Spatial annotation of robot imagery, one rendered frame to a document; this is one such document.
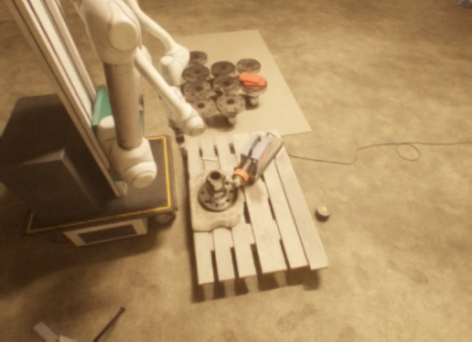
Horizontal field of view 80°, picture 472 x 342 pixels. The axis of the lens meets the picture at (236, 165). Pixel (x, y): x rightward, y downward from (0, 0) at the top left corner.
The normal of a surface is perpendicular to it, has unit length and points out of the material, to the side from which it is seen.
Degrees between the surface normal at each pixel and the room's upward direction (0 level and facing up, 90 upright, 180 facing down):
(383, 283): 0
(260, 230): 0
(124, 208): 0
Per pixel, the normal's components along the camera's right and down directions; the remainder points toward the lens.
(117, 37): 0.61, 0.55
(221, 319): 0.00, -0.64
